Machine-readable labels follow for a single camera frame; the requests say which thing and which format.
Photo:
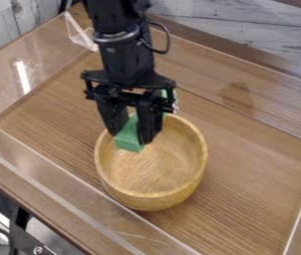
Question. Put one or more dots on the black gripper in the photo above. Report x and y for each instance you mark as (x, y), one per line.
(127, 82)

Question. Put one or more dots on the green rectangular block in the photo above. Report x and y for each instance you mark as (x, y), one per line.
(127, 139)

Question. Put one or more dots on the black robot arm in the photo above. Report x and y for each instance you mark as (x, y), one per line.
(115, 14)

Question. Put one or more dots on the brown wooden bowl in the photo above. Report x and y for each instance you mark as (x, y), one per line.
(157, 178)

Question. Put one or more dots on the black metal table leg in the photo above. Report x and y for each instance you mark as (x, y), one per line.
(23, 243)

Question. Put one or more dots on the clear acrylic corner bracket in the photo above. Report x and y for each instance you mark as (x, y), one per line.
(80, 36)

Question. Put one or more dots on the clear acrylic tray wall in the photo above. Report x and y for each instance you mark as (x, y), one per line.
(237, 92)

